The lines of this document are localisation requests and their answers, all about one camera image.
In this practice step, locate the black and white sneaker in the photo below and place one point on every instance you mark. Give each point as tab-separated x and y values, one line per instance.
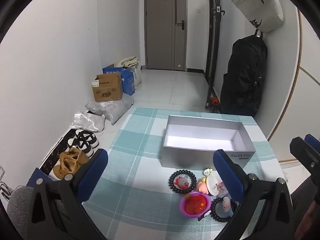
86	147
81	136

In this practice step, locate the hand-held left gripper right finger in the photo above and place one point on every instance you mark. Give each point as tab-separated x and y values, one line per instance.
228	177

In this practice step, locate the grey plastic mailer bag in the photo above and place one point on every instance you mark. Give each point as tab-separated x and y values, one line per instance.
116	110

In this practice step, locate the red round badge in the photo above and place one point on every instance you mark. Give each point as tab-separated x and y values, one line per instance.
196	205

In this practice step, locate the white plastic bag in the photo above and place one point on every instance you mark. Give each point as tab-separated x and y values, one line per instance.
137	78

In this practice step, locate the grey brown door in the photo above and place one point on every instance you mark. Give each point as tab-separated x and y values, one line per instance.
162	30

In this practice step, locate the brown cardboard box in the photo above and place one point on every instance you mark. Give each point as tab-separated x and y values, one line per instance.
107	90

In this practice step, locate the white tote bag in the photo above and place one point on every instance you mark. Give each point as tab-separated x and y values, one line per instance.
260	7

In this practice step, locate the small green white trinket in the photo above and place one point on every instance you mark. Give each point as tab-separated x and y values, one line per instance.
207	172

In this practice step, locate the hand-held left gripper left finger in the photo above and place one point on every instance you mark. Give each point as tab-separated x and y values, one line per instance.
95	171

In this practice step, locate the silver grey cardboard box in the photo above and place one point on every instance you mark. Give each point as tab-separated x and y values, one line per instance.
190	158

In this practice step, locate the tan boot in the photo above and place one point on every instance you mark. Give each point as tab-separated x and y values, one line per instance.
78	156
63	168

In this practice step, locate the teal checked tablecloth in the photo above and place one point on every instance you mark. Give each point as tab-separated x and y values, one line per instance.
140	160

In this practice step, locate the orange item on floor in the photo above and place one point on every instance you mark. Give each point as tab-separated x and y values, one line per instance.
214	101

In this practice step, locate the silver plastic packet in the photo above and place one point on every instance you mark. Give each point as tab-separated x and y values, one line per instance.
88	121

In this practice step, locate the white round pin badge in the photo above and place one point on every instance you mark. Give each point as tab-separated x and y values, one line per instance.
212	183

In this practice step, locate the black backpack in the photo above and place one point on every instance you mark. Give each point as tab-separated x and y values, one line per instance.
246	75

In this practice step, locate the black marbled board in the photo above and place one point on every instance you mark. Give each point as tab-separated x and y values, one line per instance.
53	155

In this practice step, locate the grey foam cover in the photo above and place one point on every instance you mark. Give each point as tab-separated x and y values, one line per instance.
18	210

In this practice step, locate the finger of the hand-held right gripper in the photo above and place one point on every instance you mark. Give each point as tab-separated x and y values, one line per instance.
303	152
313	142

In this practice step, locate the beige folded cloth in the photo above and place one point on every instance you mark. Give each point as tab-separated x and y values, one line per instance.
128	61

